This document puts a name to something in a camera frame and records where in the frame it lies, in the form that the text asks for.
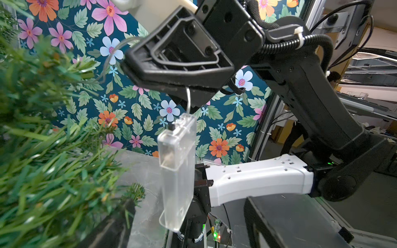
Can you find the clear battery box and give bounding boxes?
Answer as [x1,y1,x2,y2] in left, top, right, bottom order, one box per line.
[157,113,197,232]

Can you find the thin wire string light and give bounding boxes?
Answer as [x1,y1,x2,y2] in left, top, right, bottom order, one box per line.
[92,35,193,115]

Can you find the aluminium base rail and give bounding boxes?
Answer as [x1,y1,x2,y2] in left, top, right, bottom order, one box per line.
[167,192,397,248]

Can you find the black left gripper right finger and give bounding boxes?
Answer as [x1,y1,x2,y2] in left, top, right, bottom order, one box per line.
[244,195,350,248]

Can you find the dark green tree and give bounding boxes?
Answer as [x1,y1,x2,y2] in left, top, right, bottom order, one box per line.
[1,1,144,248]

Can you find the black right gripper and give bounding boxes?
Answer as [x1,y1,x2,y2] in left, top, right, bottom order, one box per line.
[121,1,265,105]

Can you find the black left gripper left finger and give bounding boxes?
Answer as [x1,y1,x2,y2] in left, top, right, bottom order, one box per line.
[77,201,135,248]

